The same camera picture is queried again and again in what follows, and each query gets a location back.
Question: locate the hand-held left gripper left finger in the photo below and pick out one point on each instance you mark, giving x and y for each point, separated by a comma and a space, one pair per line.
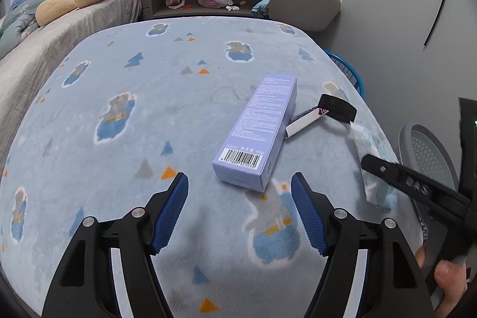
169, 217

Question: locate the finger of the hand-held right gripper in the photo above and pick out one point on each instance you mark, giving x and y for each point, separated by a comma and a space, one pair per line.
382, 169

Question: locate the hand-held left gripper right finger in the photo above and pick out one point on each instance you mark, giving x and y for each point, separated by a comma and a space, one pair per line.
309, 217

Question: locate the light blue printed packet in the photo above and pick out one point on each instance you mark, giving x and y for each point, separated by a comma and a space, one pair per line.
384, 193

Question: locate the purple cardboard box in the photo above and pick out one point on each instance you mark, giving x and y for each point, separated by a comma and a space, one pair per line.
257, 124

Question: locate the person's right hand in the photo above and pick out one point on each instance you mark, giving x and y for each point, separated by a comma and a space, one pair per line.
451, 279

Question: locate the small black box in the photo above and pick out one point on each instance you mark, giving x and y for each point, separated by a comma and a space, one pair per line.
337, 107

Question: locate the white playing card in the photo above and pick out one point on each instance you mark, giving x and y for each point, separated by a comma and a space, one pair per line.
305, 124

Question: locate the blue patterned playing card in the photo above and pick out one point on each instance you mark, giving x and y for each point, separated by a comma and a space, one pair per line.
302, 114

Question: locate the light blue printed blanket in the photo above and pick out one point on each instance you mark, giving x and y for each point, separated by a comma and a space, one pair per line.
149, 87

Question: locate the grey wardrobe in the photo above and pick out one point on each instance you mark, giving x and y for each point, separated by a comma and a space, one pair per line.
391, 23

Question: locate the grey round-back chair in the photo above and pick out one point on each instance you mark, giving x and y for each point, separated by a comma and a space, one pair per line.
305, 7

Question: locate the blue cloth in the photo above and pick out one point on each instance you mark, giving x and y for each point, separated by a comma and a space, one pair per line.
261, 8

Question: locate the bed with grey bedspread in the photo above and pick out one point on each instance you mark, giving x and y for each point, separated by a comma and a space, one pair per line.
56, 38

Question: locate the paper cup on shelf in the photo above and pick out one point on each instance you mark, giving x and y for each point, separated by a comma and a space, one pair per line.
172, 1

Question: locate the white plastic bag red print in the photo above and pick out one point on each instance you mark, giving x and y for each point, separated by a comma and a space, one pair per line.
212, 0

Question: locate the blue printed quilt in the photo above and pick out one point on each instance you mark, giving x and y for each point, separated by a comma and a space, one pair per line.
22, 5

